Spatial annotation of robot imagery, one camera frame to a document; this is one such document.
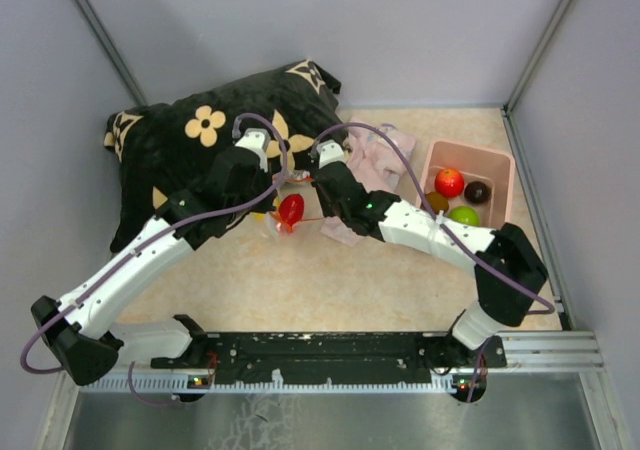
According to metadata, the clear zip bag orange zipper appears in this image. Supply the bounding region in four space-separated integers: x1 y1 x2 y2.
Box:
251 188 325 237

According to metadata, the red yellow mango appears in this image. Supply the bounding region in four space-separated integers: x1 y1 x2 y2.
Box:
276 194 305 233

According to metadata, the brown kiwi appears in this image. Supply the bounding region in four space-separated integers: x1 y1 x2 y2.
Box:
425 191 449 214

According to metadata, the red apple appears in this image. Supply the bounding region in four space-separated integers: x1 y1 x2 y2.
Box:
434 168 465 199

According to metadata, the dark brown fruit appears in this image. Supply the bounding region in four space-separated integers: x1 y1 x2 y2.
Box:
464 181 491 205

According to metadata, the yellow pear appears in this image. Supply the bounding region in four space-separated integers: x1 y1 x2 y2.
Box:
251 196 281 221

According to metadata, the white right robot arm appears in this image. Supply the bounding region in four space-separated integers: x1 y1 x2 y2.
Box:
312 162 548 366

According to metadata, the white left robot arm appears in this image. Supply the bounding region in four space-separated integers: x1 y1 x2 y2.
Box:
31 144 272 386

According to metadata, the pink cloth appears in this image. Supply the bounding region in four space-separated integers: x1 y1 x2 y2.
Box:
320 118 406 247

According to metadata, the black flower-pattern pillow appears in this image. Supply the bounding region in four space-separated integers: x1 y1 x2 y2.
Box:
103 59 342 253

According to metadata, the green apple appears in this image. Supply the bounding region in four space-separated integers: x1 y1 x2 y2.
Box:
448 206 481 227

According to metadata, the pink plastic bin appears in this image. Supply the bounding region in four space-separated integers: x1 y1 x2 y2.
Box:
415 140 515 229

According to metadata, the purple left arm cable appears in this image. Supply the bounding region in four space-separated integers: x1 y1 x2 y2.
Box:
19 113 290 409

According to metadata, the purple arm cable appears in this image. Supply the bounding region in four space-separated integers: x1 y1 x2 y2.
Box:
309 122 557 404
19 113 290 409

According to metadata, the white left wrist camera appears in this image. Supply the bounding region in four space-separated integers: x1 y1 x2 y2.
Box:
235 128 271 172

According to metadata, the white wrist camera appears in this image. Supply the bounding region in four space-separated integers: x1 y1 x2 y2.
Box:
235 128 271 172
317 140 345 168

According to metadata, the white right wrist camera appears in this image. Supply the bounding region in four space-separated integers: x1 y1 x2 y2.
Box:
317 140 345 168

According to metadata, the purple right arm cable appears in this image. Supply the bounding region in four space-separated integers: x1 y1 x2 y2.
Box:
309 122 557 404

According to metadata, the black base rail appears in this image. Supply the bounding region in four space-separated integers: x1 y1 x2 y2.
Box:
151 332 478 385

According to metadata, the aluminium frame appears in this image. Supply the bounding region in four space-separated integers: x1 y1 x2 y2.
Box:
34 0 621 450

